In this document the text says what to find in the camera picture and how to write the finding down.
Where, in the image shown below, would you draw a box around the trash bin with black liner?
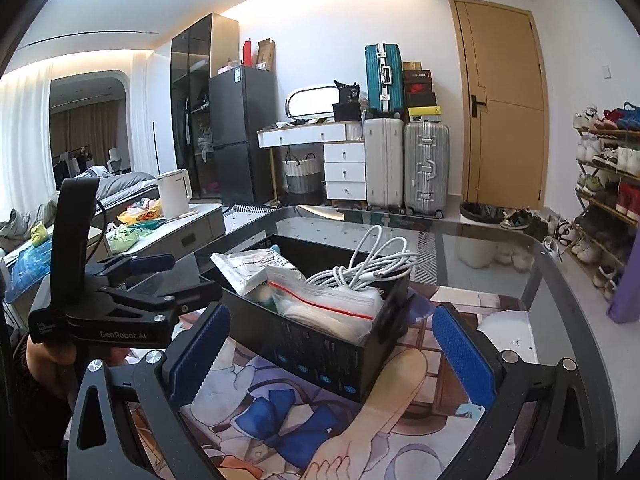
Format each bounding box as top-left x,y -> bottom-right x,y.
458,201 -> 507,269

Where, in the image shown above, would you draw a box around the bed with grey bedding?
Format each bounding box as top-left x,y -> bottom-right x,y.
94,170 -> 160,202

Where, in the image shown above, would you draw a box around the clear zip bag red stripe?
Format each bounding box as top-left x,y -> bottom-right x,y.
264,265 -> 387,337

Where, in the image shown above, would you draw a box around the loose white sneakers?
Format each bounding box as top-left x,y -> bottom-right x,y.
500,206 -> 582,262

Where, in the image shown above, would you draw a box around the teal suitcase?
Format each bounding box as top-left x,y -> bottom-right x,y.
364,43 -> 404,121

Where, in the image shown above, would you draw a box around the purple bag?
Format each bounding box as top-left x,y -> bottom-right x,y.
606,244 -> 640,327

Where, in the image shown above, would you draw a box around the white curtain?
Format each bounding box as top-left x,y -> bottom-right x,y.
0,61 -> 52,223

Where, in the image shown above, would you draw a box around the blue plastic bag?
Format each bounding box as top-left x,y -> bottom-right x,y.
9,249 -> 53,292

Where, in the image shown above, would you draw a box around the green plastic bag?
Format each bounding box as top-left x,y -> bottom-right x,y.
106,225 -> 139,254

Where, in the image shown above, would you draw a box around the open cardboard box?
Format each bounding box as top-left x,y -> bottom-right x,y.
255,38 -> 277,72

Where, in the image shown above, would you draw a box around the white cable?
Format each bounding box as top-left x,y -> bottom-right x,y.
304,224 -> 420,294

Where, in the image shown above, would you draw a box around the person's left hand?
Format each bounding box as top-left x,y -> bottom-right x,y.
27,339 -> 82,377

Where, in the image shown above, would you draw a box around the pile of grey clothes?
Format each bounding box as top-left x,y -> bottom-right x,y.
0,199 -> 58,248

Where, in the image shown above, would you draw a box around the dark grey fridge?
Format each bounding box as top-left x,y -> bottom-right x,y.
208,65 -> 279,207

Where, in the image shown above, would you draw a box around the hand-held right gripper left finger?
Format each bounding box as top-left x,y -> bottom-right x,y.
65,301 -> 233,480

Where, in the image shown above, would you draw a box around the black bag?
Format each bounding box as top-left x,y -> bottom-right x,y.
332,80 -> 363,122

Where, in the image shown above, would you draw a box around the white slippers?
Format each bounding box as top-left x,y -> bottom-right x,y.
492,246 -> 534,274

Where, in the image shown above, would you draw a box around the white dresser with drawers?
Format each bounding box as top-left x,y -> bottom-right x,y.
256,121 -> 369,202

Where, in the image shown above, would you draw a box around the black cardboard box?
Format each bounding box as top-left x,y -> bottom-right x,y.
199,232 -> 417,404

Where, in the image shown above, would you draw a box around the white medicine sachet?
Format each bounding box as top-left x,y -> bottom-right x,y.
210,245 -> 307,297

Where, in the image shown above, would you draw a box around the person's black clothing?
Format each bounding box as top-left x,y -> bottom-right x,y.
0,330 -> 76,480

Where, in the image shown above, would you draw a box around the white electric kettle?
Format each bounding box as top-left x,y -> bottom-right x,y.
156,168 -> 194,221

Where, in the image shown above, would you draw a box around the beige curtain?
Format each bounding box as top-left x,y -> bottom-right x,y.
50,101 -> 127,177

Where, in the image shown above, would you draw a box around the yellow snack bag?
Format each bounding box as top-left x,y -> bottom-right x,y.
116,199 -> 164,227

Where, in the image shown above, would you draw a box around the woven laundry basket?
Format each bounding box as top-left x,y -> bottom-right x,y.
283,153 -> 324,194

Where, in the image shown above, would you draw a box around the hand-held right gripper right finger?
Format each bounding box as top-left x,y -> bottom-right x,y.
431,304 -> 602,480

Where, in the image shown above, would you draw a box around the printed cartoon desk mat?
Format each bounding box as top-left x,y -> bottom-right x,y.
125,280 -> 542,480

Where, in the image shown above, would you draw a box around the wooden door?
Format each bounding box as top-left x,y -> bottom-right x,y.
447,0 -> 547,211

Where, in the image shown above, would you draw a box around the silver suitcase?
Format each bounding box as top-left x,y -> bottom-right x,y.
403,120 -> 451,219

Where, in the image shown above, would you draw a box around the oval mirror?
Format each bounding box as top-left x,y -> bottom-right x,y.
284,85 -> 342,124

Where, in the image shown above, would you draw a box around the yellow and black shoe box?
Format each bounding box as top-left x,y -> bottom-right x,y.
407,106 -> 444,124

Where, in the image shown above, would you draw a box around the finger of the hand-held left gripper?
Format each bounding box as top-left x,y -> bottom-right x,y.
99,281 -> 224,322
86,253 -> 177,282

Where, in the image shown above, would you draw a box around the shoe rack with shoes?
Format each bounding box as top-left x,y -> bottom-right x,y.
571,101 -> 640,302

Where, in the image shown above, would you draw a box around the white suitcase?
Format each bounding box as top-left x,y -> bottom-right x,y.
363,117 -> 406,214

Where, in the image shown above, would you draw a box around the dark glass cabinet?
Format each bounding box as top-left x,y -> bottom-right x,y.
170,12 -> 241,197

